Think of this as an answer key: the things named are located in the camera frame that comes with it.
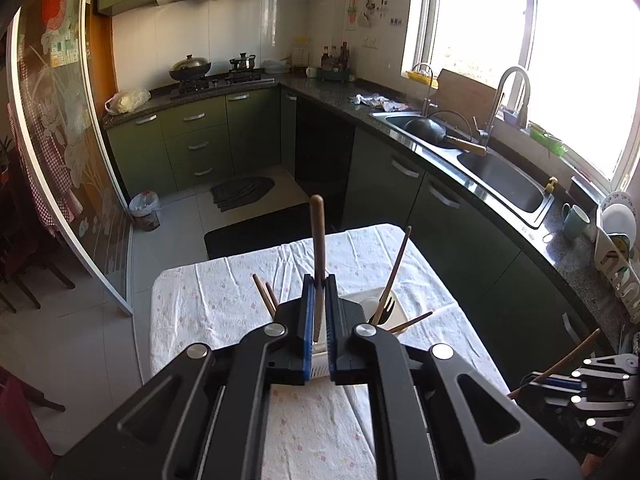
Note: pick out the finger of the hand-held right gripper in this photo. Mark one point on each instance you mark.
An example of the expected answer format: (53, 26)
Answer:
(560, 383)
(547, 399)

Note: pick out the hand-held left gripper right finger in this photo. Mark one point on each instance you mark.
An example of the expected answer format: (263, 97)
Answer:
(332, 330)

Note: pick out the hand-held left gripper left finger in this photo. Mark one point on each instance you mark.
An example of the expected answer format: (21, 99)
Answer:
(307, 330)

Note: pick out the black plastic fork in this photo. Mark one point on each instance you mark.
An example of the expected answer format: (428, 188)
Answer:
(387, 314)

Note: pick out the white plastic utensil holder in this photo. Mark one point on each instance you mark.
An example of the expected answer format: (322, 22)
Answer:
(400, 305)

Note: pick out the bunch of wooden chopsticks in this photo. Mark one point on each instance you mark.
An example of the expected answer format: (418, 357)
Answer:
(395, 270)

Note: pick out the floral white tablecloth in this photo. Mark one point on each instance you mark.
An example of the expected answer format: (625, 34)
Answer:
(225, 300)

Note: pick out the black floor mat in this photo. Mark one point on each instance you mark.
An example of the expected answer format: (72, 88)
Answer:
(260, 232)

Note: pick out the dish rack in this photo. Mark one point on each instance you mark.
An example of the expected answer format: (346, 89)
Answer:
(617, 275)

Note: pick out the grey floor mat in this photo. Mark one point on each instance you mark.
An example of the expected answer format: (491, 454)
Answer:
(242, 193)

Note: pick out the green mug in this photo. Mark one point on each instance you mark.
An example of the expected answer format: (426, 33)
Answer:
(575, 222)

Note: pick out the white plate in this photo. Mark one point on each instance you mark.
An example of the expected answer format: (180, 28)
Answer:
(620, 215)

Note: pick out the yellow soap bottle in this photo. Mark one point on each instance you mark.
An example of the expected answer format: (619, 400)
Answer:
(551, 185)

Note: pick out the small trash bin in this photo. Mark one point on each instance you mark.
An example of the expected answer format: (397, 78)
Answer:
(145, 210)

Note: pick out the stainless steel double sink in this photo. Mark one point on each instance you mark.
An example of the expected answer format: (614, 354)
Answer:
(505, 185)

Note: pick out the green base cabinets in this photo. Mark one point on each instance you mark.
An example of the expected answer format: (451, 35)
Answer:
(200, 140)

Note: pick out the crumpled dish cloth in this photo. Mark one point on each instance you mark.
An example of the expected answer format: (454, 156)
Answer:
(382, 102)

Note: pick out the dark stone countertop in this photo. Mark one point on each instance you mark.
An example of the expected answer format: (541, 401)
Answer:
(350, 97)

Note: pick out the green plastic tray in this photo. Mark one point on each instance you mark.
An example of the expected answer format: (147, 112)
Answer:
(547, 140)

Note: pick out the small white cup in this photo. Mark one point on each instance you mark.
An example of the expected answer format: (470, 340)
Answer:
(311, 72)

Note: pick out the black gas stove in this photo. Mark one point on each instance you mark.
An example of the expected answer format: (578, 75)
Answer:
(225, 82)

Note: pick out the small steel faucet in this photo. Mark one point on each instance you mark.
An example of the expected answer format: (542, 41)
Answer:
(427, 85)

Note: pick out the clear food box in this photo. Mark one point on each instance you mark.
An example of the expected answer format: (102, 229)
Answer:
(276, 66)

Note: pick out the rack of condiment bottles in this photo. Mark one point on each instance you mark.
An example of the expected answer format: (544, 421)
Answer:
(336, 62)

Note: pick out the yellow sink basket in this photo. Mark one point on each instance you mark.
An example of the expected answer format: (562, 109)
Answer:
(419, 76)

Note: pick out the small bowl on windowsill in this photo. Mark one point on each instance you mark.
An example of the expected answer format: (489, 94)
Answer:
(511, 116)

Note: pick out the wooden cutting board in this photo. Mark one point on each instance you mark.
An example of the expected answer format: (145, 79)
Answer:
(465, 92)

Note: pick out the black kettle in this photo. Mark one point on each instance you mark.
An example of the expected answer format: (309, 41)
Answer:
(242, 63)

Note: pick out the clear plastic jar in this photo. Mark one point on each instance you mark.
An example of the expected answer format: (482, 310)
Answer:
(299, 51)

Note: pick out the black wok with lid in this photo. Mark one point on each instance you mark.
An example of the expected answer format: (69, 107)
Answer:
(190, 67)

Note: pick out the white plastic bag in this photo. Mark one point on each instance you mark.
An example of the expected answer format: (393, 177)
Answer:
(127, 101)

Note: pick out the dark wooden chair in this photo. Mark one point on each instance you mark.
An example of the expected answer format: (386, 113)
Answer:
(25, 260)

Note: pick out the dark red stool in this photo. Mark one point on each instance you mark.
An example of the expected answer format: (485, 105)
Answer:
(22, 420)

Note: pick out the tall steel faucet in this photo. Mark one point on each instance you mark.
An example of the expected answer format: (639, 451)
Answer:
(505, 85)

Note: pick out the flower printed glass sliding door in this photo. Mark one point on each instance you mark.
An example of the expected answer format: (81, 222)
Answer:
(75, 135)

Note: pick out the red checkered apron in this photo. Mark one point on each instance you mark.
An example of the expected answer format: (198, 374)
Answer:
(45, 175)

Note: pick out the large window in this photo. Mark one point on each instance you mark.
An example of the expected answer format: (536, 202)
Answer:
(550, 35)

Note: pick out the wall hooks with stickers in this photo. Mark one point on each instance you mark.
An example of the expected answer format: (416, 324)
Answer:
(372, 5)

